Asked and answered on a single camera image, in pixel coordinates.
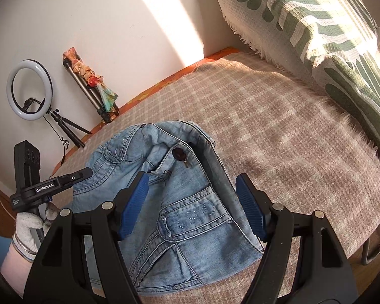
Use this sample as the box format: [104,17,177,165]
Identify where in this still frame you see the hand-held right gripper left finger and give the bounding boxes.
[23,171,150,304]

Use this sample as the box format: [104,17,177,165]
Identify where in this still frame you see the grey metal frame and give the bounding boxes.
[361,234,380,265]

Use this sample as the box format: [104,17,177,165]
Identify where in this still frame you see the orange patterned bedsheet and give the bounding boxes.
[79,47,238,143]

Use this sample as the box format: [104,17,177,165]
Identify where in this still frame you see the black cables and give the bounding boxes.
[44,109,93,149]

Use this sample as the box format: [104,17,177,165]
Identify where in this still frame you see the thin black cable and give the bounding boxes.
[49,117,71,178]

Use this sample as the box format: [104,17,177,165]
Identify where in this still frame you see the person's left forearm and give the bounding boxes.
[0,247,36,299]

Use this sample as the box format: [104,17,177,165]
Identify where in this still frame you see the person's left hand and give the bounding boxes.
[12,204,67,262]

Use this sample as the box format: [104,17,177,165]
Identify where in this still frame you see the white ring light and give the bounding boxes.
[6,59,54,121]

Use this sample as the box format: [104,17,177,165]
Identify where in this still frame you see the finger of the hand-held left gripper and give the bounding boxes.
[63,167,93,187]

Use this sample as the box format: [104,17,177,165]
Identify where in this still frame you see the light blue denim pants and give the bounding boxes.
[70,120,265,297]

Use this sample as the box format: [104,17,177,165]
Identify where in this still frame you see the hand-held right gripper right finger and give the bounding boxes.
[235,174,360,304]

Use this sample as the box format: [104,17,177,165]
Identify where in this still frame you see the colourful tied scarf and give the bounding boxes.
[63,47,119,112]

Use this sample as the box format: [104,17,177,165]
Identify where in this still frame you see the beige checked blanket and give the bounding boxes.
[49,51,380,304]

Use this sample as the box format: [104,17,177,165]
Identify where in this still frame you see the green leaf patterned pillow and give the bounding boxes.
[209,0,380,165]

